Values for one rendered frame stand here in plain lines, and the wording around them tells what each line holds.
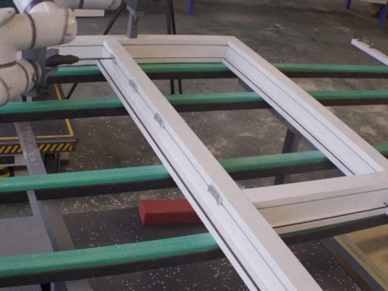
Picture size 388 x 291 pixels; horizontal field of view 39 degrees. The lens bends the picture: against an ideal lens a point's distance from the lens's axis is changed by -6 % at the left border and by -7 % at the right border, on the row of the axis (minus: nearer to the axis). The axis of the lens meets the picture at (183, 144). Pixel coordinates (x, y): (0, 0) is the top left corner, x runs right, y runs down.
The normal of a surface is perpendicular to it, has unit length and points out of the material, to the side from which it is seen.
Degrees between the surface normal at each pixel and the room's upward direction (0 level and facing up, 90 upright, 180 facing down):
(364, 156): 90
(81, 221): 0
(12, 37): 79
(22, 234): 0
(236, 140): 0
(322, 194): 90
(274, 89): 90
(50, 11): 22
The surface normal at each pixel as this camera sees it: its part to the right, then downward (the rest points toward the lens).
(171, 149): -0.92, 0.07
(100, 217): 0.15, -0.87
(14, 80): 0.97, 0.11
